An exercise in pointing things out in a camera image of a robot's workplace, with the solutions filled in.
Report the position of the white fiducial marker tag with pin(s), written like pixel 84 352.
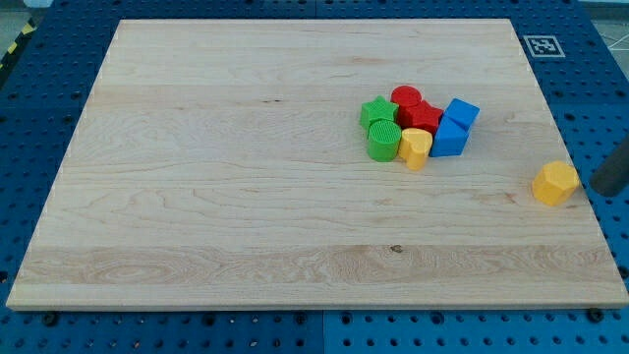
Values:
pixel 543 46

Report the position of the large wooden board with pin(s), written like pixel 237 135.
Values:
pixel 221 165

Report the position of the green cylinder block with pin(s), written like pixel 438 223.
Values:
pixel 383 140

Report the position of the blue triangular block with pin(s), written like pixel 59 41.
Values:
pixel 450 139

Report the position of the red cylinder block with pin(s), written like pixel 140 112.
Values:
pixel 406 96

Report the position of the green star block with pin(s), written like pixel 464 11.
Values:
pixel 377 109

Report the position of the red star block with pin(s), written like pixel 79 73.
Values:
pixel 421 116

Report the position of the blue cube block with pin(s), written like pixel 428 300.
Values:
pixel 463 113

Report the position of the yellow hexagon block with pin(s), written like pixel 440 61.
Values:
pixel 555 183

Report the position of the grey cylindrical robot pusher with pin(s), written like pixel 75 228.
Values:
pixel 612 175

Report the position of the yellow heart block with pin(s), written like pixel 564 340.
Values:
pixel 414 147

